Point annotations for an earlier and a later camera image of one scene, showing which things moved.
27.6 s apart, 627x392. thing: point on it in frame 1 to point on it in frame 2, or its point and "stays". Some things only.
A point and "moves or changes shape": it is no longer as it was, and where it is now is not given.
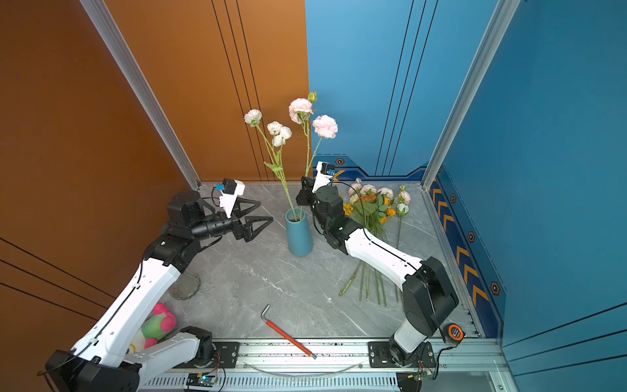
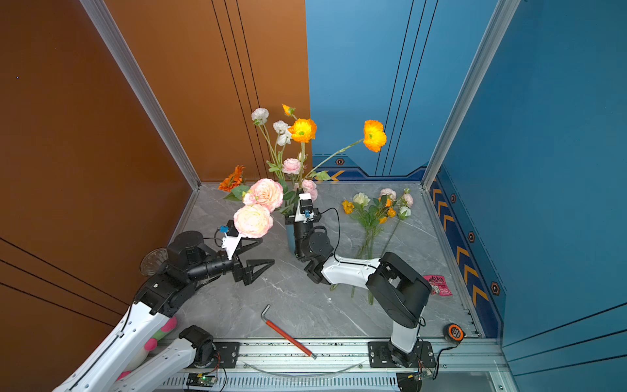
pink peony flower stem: x=300 y=111 to x=291 y=167
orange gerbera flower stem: x=371 y=208 moves or changes shape
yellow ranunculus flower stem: x=348 y=210 to x=304 y=131
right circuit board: x=409 y=381 stays
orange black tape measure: x=451 y=334 stays
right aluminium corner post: x=501 y=15 stays
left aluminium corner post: x=143 y=89 stays
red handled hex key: x=268 y=322 stays
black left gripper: x=245 y=232 to x=246 y=273
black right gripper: x=306 y=190 to x=295 y=223
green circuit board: x=202 y=379 stays
